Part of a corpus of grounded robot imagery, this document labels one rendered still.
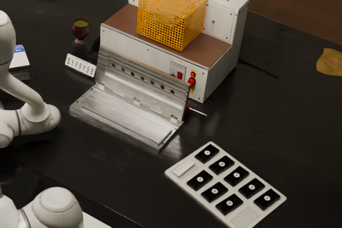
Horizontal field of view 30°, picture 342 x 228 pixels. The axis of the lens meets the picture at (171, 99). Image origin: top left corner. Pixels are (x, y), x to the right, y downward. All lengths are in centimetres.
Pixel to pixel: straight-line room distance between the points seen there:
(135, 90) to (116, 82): 10
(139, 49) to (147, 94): 25
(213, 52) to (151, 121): 41
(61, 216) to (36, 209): 8
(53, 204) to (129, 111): 82
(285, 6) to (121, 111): 129
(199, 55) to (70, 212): 105
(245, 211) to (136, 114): 64
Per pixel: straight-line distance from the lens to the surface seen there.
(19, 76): 288
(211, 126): 271
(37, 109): 243
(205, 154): 255
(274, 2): 360
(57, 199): 202
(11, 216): 202
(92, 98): 276
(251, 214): 240
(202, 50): 279
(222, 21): 282
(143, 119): 267
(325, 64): 319
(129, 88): 272
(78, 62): 291
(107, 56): 273
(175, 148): 259
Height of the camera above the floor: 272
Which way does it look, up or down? 40 degrees down
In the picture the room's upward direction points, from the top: 7 degrees clockwise
